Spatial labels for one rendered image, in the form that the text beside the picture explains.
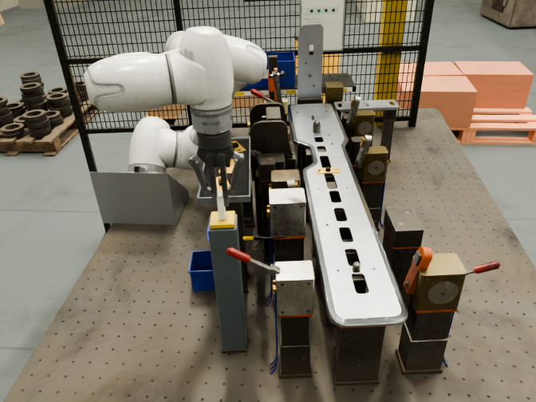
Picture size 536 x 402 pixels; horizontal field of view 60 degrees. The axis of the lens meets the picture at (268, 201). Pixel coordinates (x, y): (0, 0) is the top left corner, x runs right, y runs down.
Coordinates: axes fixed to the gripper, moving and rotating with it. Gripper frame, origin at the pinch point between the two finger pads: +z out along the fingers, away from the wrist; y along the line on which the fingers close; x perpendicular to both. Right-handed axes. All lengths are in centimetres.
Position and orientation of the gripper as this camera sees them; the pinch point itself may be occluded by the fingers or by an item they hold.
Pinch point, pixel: (221, 205)
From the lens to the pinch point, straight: 114.5
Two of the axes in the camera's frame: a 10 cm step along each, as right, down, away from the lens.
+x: -0.3, -5.4, 8.4
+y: 10.0, -0.4, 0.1
